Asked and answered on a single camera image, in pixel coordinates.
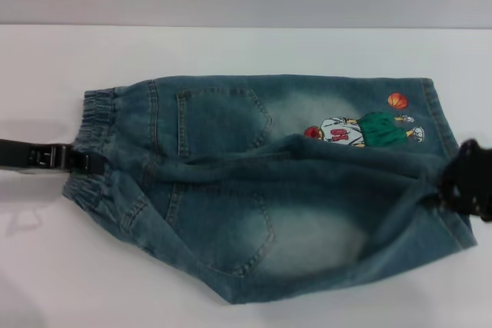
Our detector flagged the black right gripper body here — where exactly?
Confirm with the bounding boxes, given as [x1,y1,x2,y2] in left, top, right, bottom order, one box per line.
[437,139,492,224]

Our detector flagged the blue denim shorts with print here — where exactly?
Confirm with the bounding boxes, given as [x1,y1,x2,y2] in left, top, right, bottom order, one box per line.
[61,72,480,326]

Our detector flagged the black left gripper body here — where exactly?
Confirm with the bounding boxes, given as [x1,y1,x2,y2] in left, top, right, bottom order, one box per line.
[0,137,28,171]

